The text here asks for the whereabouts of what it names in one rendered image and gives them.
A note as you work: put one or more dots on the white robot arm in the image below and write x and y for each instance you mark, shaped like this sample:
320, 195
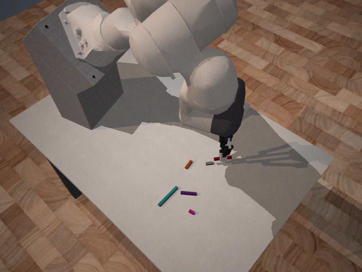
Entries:
166, 37

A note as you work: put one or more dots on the turquoise rod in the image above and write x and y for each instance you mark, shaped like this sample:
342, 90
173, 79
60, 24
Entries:
168, 195

